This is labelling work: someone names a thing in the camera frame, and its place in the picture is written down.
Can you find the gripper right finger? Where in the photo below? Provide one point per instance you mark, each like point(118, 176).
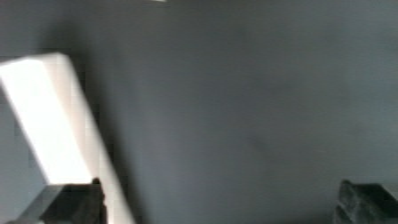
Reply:
point(366, 204)

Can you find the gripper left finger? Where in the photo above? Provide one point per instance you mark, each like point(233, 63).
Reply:
point(68, 204)

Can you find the white left barrier rail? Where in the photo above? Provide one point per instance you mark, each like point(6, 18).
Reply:
point(43, 92)

